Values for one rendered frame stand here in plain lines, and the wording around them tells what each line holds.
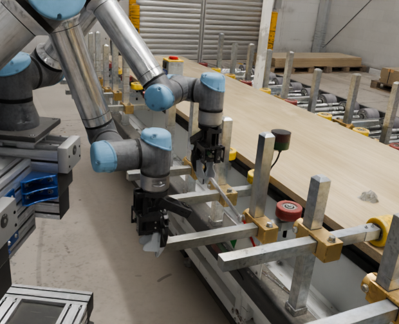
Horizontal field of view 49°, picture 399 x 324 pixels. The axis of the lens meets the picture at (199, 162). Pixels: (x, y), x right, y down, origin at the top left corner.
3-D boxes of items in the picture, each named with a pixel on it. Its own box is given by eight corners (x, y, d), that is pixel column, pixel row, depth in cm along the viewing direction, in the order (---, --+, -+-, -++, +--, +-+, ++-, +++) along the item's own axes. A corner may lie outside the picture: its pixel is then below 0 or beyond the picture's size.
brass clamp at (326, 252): (321, 264, 104) (325, 246, 102) (288, 235, 116) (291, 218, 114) (342, 259, 107) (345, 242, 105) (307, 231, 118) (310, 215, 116)
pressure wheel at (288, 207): (280, 245, 134) (286, 212, 130) (266, 232, 141) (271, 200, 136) (302, 241, 137) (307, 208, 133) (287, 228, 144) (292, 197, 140)
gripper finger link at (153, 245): (140, 259, 119) (141, 230, 115) (161, 255, 121) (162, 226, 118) (143, 266, 116) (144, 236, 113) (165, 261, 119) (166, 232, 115)
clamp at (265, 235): (262, 244, 129) (264, 229, 127) (240, 222, 140) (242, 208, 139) (278, 241, 131) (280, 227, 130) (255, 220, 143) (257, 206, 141)
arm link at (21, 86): (-15, 96, 141) (-20, 53, 136) (16, 89, 152) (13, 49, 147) (15, 101, 137) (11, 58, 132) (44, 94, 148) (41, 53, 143)
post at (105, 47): (104, 114, 309) (103, 44, 291) (103, 112, 312) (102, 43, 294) (109, 113, 311) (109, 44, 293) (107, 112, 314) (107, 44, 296)
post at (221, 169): (212, 242, 163) (224, 118, 145) (208, 236, 166) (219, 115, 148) (220, 240, 165) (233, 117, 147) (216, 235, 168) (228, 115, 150)
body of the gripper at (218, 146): (202, 166, 134) (205, 129, 130) (191, 156, 141) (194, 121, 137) (224, 164, 137) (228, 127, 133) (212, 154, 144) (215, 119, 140)
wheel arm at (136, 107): (80, 114, 248) (79, 107, 246) (78, 112, 250) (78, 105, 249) (152, 110, 265) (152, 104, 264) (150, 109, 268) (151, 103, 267)
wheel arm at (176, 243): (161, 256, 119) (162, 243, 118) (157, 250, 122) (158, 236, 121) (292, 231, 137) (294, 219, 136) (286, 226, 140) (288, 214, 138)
